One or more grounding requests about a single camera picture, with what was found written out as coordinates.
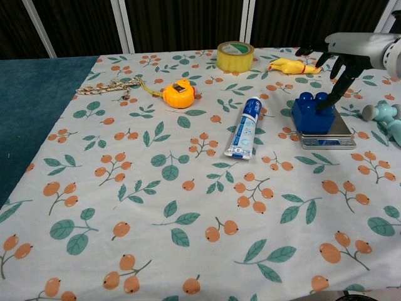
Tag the blue toy building block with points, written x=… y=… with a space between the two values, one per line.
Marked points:
x=308 y=119

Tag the black pleated curtain panel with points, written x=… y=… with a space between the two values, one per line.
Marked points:
x=81 y=26
x=313 y=20
x=15 y=28
x=188 y=22

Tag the silver digital scale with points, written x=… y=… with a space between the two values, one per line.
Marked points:
x=329 y=142

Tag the blue white toothpaste tube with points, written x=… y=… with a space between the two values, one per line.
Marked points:
x=244 y=128

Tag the yellow packing tape roll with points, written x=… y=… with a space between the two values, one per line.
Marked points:
x=233 y=64

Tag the white partition frame pole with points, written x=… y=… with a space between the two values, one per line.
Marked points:
x=39 y=28
x=125 y=25
x=390 y=19
x=247 y=20

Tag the orange tape measure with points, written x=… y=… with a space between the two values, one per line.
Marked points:
x=178 y=97

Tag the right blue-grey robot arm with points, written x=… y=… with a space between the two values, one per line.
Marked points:
x=394 y=56

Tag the floral leaf berry tablecloth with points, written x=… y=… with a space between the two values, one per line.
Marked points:
x=175 y=194

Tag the yellow rubber chicken toy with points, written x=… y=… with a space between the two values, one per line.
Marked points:
x=286 y=66

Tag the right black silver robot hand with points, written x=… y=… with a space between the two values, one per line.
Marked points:
x=357 y=44

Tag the teal velvet table cover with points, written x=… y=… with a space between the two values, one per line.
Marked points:
x=31 y=109

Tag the teal massage hammer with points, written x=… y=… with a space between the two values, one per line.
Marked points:
x=388 y=113

